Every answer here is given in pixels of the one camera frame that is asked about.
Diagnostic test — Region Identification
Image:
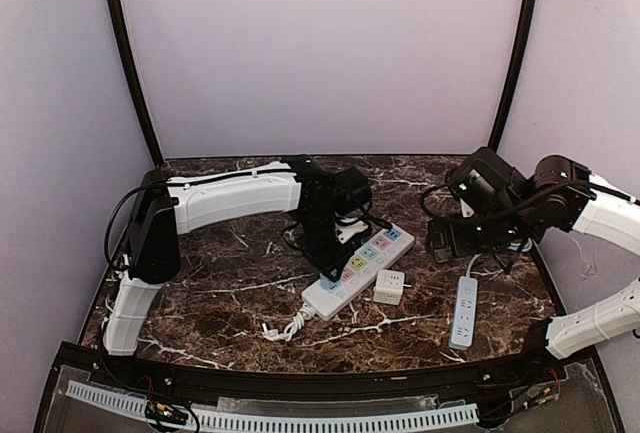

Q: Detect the white multicolour power strip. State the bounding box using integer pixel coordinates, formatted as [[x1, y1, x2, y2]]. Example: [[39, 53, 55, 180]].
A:
[[301, 225, 415, 321]]

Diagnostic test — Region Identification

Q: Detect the light blue plug adapter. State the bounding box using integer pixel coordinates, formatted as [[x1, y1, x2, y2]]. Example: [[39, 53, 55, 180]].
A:
[[326, 280, 341, 291]]

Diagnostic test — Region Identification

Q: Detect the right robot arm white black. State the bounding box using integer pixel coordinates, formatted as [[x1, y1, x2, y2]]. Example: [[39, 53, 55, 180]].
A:
[[419, 147, 639, 359]]

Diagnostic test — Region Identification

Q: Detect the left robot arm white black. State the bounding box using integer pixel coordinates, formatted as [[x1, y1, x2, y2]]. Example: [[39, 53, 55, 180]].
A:
[[102, 156, 372, 356]]

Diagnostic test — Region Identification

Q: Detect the white cube socket adapter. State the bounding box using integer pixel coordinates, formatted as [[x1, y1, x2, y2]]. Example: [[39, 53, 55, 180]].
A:
[[373, 269, 407, 306]]

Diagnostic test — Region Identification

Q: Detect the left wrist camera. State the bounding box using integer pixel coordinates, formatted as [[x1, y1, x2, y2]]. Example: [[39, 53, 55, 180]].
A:
[[329, 166, 372, 217]]

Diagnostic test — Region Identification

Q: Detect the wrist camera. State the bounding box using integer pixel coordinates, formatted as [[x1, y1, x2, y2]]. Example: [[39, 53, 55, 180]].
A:
[[329, 166, 372, 217], [445, 147, 528, 215]]

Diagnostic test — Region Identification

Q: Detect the light blue power cable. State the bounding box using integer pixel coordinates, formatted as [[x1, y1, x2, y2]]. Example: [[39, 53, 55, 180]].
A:
[[464, 240, 533, 278]]

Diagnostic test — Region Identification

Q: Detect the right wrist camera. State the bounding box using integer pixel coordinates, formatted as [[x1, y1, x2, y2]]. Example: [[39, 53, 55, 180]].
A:
[[445, 147, 528, 215]]

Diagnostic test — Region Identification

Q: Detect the white coiled cable with plug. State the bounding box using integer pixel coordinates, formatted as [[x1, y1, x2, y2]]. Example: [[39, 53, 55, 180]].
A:
[[260, 303, 318, 343]]

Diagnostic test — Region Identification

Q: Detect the black front table rail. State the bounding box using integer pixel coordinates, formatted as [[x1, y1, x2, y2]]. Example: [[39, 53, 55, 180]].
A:
[[53, 342, 560, 404]]

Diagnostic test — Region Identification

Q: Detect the white slotted cable duct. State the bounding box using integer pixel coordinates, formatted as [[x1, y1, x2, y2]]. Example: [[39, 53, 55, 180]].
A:
[[64, 381, 480, 432]]

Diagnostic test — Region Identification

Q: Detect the right black frame post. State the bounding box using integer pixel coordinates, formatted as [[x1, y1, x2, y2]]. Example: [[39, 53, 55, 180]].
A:
[[487, 0, 536, 152]]

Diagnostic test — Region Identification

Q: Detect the black frame post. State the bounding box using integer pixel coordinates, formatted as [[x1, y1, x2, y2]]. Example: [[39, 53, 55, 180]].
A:
[[107, 0, 164, 168], [487, 0, 536, 152]]

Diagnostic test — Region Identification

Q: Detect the left black frame post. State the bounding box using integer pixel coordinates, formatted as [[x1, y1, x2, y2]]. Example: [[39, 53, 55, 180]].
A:
[[107, 0, 164, 168]]

